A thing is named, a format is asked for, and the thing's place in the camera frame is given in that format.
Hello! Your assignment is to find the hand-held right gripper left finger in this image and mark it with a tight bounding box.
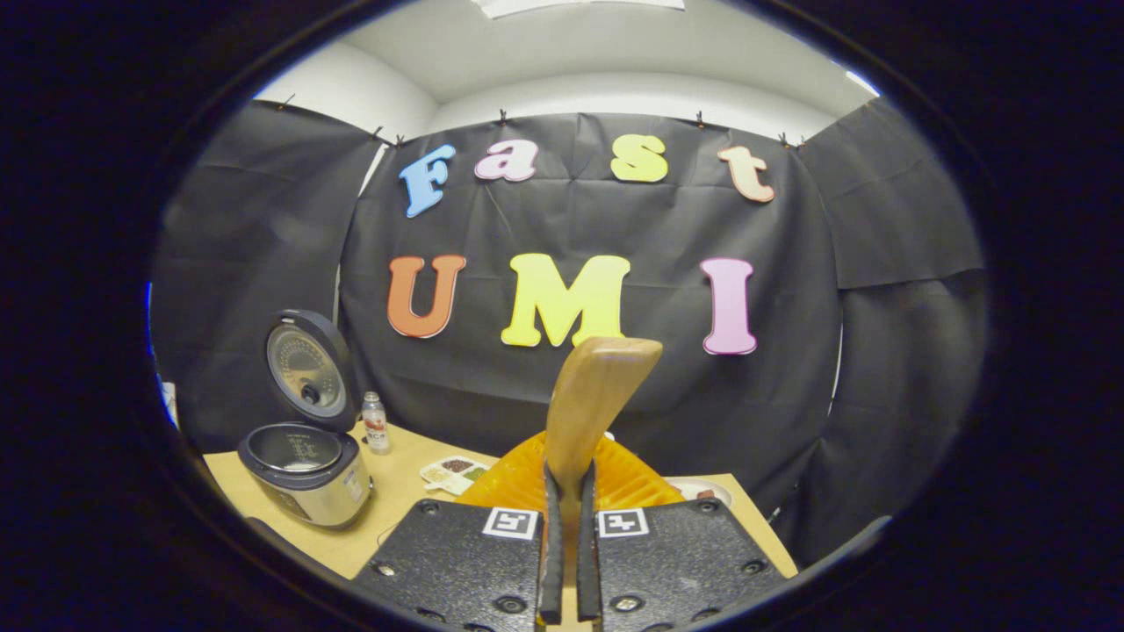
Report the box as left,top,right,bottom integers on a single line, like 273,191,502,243
351,430,565,632

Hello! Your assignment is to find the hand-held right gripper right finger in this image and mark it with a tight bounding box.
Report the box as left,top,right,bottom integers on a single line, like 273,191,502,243
575,434,787,632

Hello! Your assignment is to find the wooden spoon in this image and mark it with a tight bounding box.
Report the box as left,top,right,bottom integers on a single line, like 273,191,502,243
544,336,665,632

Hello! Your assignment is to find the silver black rice cooker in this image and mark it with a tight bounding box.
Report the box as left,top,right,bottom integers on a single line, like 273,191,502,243
237,309,374,530

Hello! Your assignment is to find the white divided condiment dish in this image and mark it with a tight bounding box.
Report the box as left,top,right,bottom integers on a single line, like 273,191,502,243
420,456,490,497

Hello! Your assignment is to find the white round plate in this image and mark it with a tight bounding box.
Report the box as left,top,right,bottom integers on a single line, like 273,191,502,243
665,478,733,510

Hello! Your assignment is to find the small clear bottle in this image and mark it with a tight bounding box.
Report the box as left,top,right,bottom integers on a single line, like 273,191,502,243
362,391,391,455

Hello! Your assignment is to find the black backdrop cloth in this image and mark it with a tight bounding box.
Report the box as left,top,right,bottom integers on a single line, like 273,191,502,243
149,97,989,567

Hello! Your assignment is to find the large ceiling light panel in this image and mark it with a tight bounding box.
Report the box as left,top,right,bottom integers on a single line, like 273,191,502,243
470,0,686,18

